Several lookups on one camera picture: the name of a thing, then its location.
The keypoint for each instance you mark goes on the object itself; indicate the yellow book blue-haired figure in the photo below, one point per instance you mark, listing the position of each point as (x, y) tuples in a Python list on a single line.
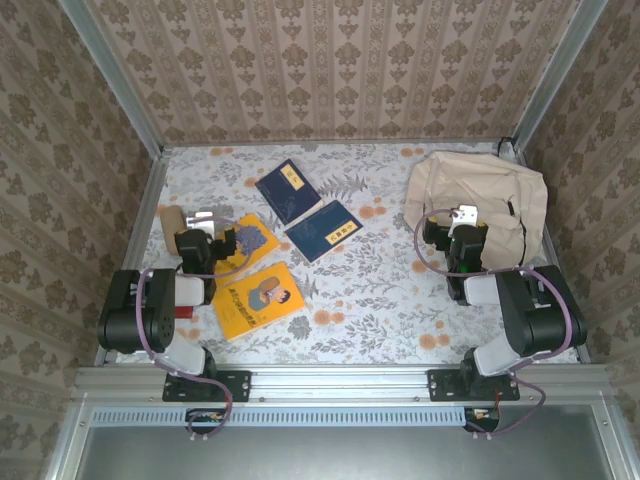
[(261, 245)]

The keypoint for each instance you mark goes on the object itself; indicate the beige pencil case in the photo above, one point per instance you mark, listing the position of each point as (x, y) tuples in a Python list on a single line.
[(170, 225)]

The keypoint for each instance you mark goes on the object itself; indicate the beige fabric backpack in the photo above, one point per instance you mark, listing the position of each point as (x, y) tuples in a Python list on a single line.
[(475, 180)]

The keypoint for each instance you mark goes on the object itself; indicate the yellow book boy figure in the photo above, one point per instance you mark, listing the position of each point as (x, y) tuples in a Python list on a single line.
[(260, 305)]

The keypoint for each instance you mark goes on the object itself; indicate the thick navy book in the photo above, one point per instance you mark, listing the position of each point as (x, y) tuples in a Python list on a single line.
[(287, 195)]

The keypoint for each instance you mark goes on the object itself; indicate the thin navy book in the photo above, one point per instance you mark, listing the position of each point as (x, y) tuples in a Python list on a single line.
[(322, 232)]

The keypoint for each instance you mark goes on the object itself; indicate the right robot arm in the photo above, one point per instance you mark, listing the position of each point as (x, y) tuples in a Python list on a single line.
[(540, 310)]

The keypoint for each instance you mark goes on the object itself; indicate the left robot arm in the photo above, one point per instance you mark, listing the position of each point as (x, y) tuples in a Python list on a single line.
[(130, 310)]

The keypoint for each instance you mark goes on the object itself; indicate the grey metal panel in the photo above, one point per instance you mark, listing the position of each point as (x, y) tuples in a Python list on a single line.
[(350, 455)]

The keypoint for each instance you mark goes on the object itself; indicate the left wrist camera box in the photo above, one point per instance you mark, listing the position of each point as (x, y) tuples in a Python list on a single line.
[(200, 223)]

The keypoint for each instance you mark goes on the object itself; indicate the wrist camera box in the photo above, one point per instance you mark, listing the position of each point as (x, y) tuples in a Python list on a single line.
[(465, 215), (200, 223)]

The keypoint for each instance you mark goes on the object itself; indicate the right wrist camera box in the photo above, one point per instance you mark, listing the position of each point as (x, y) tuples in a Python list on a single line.
[(465, 215)]

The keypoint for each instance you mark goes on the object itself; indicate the aluminium left side rail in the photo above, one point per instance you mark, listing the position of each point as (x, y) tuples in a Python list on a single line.
[(151, 200)]

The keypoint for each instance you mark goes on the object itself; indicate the aluminium right side rail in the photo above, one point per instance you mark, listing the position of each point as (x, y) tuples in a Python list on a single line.
[(553, 257)]

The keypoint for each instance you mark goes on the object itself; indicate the aluminium back rail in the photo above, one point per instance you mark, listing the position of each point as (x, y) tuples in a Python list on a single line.
[(300, 144)]

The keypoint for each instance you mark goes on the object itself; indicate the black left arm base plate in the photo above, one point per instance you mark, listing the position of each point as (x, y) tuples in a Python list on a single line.
[(235, 385)]

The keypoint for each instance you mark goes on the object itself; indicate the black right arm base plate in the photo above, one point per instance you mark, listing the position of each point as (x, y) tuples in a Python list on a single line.
[(440, 385)]

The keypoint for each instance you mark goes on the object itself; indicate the aluminium front frame rail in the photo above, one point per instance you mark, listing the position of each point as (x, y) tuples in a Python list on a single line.
[(340, 382)]

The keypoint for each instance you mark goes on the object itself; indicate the aluminium left corner post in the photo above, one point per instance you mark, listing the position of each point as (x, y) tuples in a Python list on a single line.
[(112, 75)]

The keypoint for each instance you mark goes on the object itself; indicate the aluminium corner post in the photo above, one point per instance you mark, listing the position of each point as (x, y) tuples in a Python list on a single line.
[(112, 75), (560, 75)]

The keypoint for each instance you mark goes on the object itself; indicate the aluminium right corner post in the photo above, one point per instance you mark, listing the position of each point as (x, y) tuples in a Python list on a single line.
[(560, 75)]

